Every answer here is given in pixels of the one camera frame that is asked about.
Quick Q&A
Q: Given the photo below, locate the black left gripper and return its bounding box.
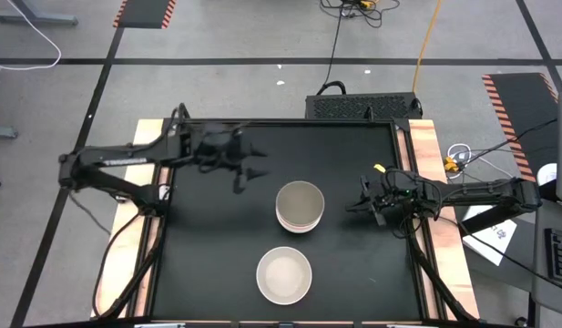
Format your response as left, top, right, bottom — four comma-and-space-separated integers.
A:
190, 124, 271, 195

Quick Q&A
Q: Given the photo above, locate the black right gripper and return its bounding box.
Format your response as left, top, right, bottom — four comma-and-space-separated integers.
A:
344, 175, 421, 228

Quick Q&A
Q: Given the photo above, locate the olive grey bowl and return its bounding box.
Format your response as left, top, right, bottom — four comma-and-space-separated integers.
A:
275, 180, 326, 228

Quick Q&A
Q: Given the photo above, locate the white bowl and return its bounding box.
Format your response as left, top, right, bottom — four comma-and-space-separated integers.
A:
277, 213, 322, 234

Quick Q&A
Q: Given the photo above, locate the large beige bowl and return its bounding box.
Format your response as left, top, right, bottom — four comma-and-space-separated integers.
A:
255, 246, 313, 306

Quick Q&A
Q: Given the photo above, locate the black perforated computer case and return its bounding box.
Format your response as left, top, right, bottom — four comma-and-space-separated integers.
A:
305, 92, 424, 121

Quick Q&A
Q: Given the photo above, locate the white paper sheet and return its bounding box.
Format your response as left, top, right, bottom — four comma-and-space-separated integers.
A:
462, 204, 518, 267

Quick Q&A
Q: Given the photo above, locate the white round cup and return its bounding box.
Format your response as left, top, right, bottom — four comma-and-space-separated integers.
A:
536, 162, 558, 187

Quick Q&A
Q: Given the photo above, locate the small black hazard-striped mat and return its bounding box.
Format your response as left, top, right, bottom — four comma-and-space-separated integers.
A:
113, 0, 178, 30

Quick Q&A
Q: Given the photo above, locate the large black hazard-striped mat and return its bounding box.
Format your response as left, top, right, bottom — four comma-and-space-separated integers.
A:
482, 72, 560, 183

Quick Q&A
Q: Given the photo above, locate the black keyboard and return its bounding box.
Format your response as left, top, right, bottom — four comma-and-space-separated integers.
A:
544, 227, 562, 286

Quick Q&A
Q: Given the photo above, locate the grey desk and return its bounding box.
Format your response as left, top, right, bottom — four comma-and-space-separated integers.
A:
530, 199, 562, 328

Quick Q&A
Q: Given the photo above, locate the grey metal table foot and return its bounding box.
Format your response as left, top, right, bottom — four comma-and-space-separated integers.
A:
0, 0, 79, 26

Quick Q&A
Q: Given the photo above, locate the black metal table frame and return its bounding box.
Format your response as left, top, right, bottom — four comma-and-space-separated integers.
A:
91, 102, 480, 328

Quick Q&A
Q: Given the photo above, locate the black cable conduit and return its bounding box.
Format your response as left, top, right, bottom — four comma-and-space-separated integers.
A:
100, 216, 169, 320
401, 218, 475, 323

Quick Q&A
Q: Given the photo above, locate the coiled white cable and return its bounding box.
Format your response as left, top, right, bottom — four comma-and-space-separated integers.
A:
447, 143, 530, 183

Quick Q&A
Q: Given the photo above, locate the black cable to case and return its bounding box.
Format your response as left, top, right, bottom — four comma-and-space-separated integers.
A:
315, 6, 348, 96

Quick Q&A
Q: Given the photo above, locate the thin black cable to connector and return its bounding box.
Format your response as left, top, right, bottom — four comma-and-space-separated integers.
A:
457, 118, 559, 165

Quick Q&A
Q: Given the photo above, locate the yellow floor cable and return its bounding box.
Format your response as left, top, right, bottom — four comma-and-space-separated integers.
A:
412, 0, 444, 95

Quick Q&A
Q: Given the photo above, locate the thin black floor cable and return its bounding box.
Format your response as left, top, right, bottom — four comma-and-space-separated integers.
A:
68, 190, 112, 236

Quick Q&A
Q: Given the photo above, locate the black cable across paper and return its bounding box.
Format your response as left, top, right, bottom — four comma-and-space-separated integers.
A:
457, 222, 562, 295

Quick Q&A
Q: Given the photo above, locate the tangled black cable bundle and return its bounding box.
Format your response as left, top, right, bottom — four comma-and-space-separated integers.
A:
320, 0, 400, 28

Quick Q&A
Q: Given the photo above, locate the white floor cable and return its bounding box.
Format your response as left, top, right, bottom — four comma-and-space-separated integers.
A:
0, 0, 63, 72

